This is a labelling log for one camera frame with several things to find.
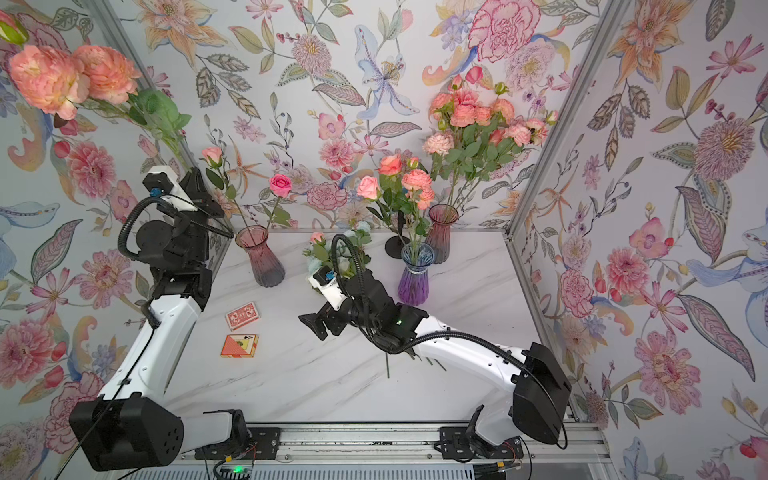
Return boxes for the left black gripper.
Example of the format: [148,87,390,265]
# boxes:
[173,170,224,272]

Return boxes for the smoky pink glass vase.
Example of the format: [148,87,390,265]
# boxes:
[235,225,285,288]

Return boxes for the light pink rose stem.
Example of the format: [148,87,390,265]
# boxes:
[202,147,247,226]

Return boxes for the large pink rose stem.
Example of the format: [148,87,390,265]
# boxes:
[356,176,398,234]

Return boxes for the magenta pink rose stem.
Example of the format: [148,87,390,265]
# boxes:
[260,174,293,230]

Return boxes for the pink rose spray stem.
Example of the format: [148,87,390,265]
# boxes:
[401,157,435,244]

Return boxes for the coral pink rose stem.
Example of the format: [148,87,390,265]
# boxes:
[376,155,418,241]

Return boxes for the pale pink carnation stem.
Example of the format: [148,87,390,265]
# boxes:
[423,130,458,206]

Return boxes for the pink rose cluster stem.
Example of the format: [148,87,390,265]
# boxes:
[424,77,503,210]

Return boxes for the peach pink peony stem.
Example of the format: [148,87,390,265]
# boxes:
[1,11,191,156]

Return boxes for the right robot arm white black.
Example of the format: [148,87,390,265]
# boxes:
[299,267,572,449]

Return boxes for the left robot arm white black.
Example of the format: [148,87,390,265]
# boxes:
[69,166,243,472]

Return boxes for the purple blue glass vase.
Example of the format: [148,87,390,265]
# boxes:
[398,242,435,306]

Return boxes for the red glass vase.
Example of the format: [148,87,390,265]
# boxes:
[426,204,459,264]

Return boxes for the pink flower bouquet green stems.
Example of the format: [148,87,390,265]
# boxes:
[310,234,450,358]

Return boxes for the blue microphone on black stand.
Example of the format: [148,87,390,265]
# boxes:
[385,211,410,260]

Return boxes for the red playing card box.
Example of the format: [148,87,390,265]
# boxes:
[225,302,260,331]

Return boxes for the orange red card box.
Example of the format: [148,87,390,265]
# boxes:
[220,334,259,358]

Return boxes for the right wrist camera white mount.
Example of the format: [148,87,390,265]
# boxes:
[308,266,348,311]

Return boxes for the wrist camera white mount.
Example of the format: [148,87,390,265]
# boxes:
[142,165,198,212]
[308,266,348,311]

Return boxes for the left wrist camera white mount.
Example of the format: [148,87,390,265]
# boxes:
[142,165,198,212]

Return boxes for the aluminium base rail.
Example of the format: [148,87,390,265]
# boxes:
[109,422,618,479]

